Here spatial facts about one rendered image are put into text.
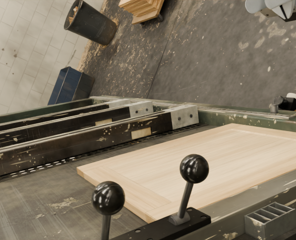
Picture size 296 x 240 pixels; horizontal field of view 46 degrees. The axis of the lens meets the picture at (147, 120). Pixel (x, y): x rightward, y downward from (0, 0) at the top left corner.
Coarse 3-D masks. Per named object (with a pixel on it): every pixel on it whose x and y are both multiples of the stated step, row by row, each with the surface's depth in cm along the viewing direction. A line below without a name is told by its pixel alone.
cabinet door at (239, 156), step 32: (224, 128) 115; (256, 128) 109; (128, 160) 95; (160, 160) 91; (224, 160) 84; (256, 160) 81; (288, 160) 77; (128, 192) 72; (160, 192) 70; (192, 192) 68; (224, 192) 65
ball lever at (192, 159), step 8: (184, 160) 44; (192, 160) 43; (200, 160) 43; (184, 168) 43; (192, 168) 43; (200, 168) 43; (208, 168) 44; (184, 176) 43; (192, 176) 43; (200, 176) 43; (192, 184) 46; (184, 192) 47; (184, 200) 47; (184, 208) 48; (176, 216) 50; (184, 216) 50; (176, 224) 49
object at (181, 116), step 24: (120, 120) 125; (144, 120) 125; (168, 120) 130; (192, 120) 135; (24, 144) 108; (48, 144) 108; (72, 144) 112; (96, 144) 116; (0, 168) 102; (24, 168) 105
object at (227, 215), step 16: (288, 176) 63; (240, 192) 59; (256, 192) 58; (272, 192) 58; (288, 192) 58; (208, 208) 55; (224, 208) 54; (240, 208) 54; (256, 208) 55; (208, 224) 50; (224, 224) 52; (240, 224) 53
